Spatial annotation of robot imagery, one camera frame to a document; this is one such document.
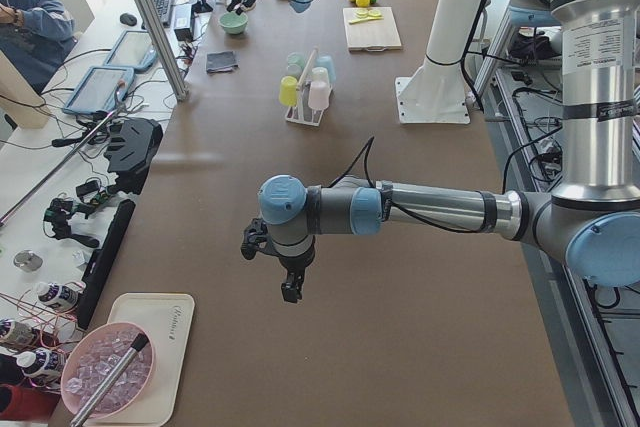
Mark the mint green plastic cup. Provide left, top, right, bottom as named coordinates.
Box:
left=287, top=52, right=307, bottom=68

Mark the pale white blue cup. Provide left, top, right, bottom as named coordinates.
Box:
left=286, top=64, right=303, bottom=80

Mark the yellow plastic cup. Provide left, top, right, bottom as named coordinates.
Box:
left=279, top=76, right=298, bottom=107

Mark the light blue plastic cup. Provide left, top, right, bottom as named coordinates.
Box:
left=316, top=55, right=336, bottom=86

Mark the white plastic cup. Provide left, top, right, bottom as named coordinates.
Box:
left=311, top=66, right=330, bottom=85

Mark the pale pink plastic cup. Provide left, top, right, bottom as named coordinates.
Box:
left=308, top=80, right=331, bottom=111

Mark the mint green bowl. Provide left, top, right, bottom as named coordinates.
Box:
left=218, top=12, right=248, bottom=35

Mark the grey folded cloth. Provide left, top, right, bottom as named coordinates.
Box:
left=205, top=51, right=238, bottom=74

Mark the lemon slice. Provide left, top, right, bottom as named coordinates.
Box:
left=355, top=8, right=383, bottom=21

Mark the blue teach pendant tablet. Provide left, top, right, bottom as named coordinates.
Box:
left=104, top=30, right=157, bottom=73

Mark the black computer mouse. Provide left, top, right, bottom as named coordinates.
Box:
left=120, top=13, right=137, bottom=27

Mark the cream plastic tray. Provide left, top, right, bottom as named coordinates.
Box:
left=61, top=293, right=195, bottom=426

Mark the wooden cutting board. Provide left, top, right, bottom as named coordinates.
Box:
left=342, top=7, right=402, bottom=52

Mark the metal tongs black tip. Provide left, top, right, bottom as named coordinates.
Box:
left=69, top=333, right=149, bottom=427

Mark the black long bar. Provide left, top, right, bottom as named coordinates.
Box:
left=76, top=199, right=136, bottom=330

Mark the pink bowl of ice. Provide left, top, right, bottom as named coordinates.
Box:
left=61, top=322, right=155, bottom=419

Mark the seated person in blue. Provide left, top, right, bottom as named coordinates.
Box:
left=1, top=0, right=76, bottom=93

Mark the white purple bottle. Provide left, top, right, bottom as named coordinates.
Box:
left=35, top=282, right=80, bottom=313

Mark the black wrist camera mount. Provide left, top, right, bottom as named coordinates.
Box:
left=240, top=218, right=277, bottom=260

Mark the aluminium frame post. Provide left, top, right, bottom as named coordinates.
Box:
left=134, top=0, right=188, bottom=102

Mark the white wire cup rack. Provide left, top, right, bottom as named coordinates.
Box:
left=285, top=47, right=333, bottom=127

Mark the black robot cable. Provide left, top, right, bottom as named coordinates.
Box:
left=327, top=136, right=496, bottom=233

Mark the black plastic bracket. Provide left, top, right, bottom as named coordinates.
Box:
left=104, top=118, right=163, bottom=194

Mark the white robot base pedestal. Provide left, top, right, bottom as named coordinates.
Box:
left=395, top=0, right=486, bottom=124

